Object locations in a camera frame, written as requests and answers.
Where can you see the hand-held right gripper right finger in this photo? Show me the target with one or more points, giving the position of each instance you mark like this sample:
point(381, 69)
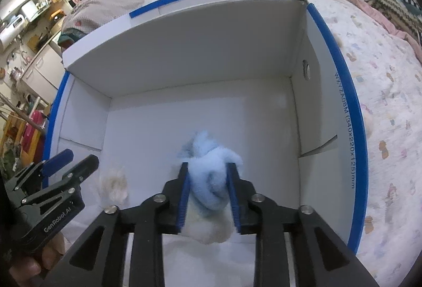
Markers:
point(232, 201)

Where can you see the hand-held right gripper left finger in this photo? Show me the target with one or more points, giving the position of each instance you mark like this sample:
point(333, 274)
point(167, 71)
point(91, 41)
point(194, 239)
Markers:
point(183, 201)

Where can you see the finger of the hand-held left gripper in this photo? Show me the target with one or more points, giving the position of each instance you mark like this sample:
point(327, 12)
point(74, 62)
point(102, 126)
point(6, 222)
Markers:
point(87, 166)
point(59, 160)

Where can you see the cream fluffy knit scrunchie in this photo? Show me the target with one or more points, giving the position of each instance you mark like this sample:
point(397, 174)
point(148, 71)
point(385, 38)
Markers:
point(113, 186)

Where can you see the light blue fluffy sock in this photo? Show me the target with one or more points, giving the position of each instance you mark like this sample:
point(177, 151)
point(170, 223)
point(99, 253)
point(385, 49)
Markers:
point(207, 168)

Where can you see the white cardboard box blue trim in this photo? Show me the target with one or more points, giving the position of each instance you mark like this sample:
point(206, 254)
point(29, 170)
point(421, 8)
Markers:
point(197, 42)

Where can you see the person's left hand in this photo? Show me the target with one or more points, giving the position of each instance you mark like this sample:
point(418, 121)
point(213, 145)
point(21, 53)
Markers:
point(49, 255)

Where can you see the pink bag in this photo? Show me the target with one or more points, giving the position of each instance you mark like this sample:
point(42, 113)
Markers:
point(33, 135)

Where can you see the wooden clothes rack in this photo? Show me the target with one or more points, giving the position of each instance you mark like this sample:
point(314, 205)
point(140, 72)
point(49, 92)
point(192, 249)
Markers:
point(12, 125)

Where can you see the white kitchen cabinet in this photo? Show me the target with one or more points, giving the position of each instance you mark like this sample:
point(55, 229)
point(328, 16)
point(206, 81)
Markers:
point(43, 69)

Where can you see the dark green cloth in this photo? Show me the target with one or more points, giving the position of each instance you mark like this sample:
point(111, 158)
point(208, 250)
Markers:
point(70, 36)

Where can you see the white water heater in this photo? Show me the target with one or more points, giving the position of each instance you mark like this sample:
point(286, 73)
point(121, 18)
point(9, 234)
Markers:
point(10, 33)

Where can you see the white microwave oven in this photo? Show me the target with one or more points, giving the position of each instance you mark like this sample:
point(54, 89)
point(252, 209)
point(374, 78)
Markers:
point(28, 9)

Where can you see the white patterned bed quilt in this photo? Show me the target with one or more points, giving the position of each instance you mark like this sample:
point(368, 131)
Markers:
point(389, 108)

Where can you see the pink bed sheet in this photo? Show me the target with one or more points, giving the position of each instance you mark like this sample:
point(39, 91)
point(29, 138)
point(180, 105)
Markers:
point(379, 14)

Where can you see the crocheted striped blanket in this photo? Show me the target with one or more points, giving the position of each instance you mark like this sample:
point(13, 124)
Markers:
point(395, 13)

